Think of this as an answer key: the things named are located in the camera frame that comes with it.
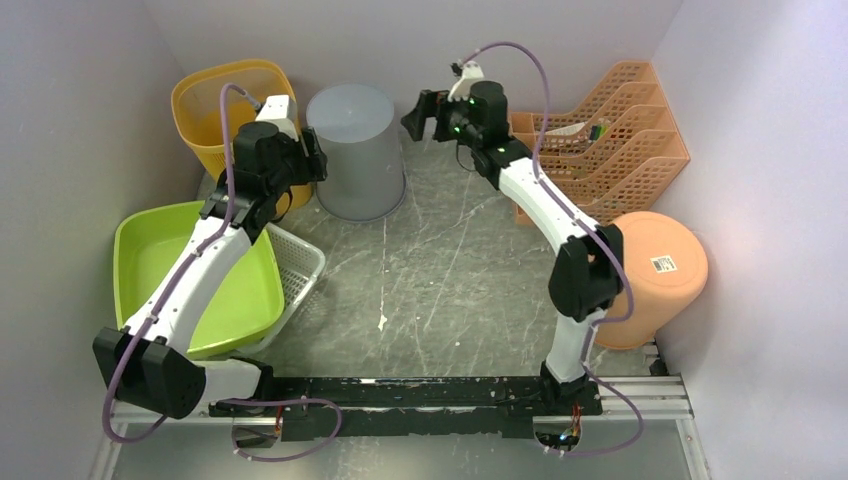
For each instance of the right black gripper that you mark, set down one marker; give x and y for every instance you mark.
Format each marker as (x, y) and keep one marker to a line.
(431, 104)

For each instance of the aluminium rail frame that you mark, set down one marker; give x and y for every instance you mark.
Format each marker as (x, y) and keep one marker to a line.
(641, 399)

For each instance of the yellow mesh waste bin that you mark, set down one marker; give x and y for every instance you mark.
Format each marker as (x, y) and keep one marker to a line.
(195, 104)

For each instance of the grey plastic bin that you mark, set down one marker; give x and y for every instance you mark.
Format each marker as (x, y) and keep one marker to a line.
(358, 132)

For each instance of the orange plastic bucket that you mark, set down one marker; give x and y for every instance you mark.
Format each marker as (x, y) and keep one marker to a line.
(667, 268)

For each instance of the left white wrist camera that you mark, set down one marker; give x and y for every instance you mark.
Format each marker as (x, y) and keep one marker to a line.
(281, 111)

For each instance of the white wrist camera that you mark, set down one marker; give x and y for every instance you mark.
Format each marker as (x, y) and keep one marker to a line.
(467, 74)
(281, 111)

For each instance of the orange mesh file organizer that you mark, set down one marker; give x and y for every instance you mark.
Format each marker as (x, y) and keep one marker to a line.
(618, 151)

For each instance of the green plastic basin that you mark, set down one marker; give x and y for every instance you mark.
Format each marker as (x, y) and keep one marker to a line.
(248, 303)

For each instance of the white plastic basket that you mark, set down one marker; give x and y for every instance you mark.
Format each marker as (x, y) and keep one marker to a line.
(300, 266)

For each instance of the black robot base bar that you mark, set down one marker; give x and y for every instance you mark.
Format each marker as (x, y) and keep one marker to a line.
(309, 408)

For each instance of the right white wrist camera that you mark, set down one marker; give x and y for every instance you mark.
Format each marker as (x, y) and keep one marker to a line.
(467, 74)

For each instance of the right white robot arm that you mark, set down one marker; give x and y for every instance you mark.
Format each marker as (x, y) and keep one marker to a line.
(587, 271)

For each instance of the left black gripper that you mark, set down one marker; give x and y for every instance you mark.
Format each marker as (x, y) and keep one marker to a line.
(313, 167)

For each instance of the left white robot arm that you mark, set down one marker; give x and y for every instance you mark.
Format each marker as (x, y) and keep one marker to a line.
(145, 363)

